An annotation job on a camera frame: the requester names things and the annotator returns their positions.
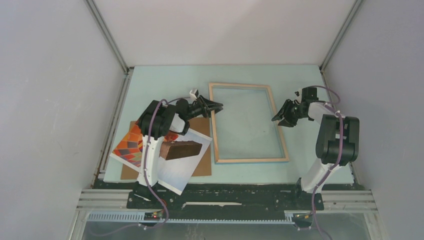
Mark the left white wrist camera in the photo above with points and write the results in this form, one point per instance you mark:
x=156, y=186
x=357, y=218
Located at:
x=193, y=94

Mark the aluminium mounting profile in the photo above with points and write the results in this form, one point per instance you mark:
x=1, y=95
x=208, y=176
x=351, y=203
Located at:
x=110, y=204

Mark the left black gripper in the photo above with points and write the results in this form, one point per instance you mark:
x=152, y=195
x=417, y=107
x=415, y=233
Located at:
x=206, y=105

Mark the brown backing board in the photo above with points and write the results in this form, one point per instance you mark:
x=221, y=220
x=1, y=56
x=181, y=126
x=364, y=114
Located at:
x=199, y=124

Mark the dark brown wooden block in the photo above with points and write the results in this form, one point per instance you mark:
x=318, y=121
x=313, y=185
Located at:
x=179, y=149

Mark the right corner aluminium post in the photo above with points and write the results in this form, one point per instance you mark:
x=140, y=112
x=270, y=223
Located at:
x=357, y=4

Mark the wooden picture frame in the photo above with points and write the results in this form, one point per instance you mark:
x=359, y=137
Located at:
x=243, y=132

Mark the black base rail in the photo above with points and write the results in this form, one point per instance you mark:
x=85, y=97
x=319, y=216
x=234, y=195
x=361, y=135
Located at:
x=230, y=202

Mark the corner aluminium post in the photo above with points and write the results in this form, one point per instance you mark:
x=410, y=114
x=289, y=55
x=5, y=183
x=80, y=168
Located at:
x=106, y=33
x=357, y=4

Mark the colourful balloon photo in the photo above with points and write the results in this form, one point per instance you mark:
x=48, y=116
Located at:
x=173, y=174

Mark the left corner aluminium post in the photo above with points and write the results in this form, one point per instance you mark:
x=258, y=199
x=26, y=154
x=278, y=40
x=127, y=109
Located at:
x=106, y=33

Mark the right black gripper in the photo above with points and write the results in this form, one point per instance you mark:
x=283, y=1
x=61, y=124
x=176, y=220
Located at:
x=287, y=121

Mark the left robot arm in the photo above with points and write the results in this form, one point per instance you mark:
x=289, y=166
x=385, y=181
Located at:
x=159, y=119

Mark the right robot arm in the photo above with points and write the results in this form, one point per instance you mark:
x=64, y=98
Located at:
x=337, y=142

